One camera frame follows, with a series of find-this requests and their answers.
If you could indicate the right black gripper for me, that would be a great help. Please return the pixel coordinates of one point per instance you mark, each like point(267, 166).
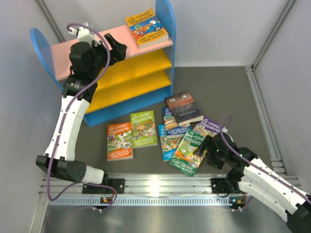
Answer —
point(209, 142)

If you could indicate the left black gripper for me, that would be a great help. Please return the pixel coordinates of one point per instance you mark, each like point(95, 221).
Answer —
point(117, 54)

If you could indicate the green 104-storey treehouse book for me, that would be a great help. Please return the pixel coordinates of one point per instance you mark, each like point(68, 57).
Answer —
point(189, 155)

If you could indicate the yellow blue 130-storey book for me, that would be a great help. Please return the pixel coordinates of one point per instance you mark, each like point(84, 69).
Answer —
point(146, 29)

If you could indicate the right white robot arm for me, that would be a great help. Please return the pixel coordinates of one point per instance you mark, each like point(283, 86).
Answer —
point(249, 174)

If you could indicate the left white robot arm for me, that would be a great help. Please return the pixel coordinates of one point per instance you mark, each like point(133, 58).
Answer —
point(59, 158)

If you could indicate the purple 52-storey treehouse book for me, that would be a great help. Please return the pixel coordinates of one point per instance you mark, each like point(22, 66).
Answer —
point(207, 127)

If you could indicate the dark blue 91-storey book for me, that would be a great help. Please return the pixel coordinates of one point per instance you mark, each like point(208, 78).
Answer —
point(173, 126)

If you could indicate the colourful wooden bookshelf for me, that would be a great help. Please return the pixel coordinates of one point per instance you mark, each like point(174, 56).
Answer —
point(144, 78)

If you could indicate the light blue 26-storey book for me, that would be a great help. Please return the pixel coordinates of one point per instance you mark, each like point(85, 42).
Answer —
point(170, 140)

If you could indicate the dark two cities book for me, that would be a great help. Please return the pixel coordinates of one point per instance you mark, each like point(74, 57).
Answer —
point(184, 108)

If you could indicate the lime 65-storey treehouse book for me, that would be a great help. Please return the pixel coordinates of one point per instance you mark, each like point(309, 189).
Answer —
point(143, 129)

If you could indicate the orange 78-storey treehouse book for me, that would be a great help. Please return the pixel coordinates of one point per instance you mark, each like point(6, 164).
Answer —
point(119, 142)

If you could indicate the aluminium mounting rail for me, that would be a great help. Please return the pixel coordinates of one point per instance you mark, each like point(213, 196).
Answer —
point(154, 185)

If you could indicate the perforated cable tray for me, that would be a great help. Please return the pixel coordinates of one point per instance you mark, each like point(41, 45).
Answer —
point(147, 201)

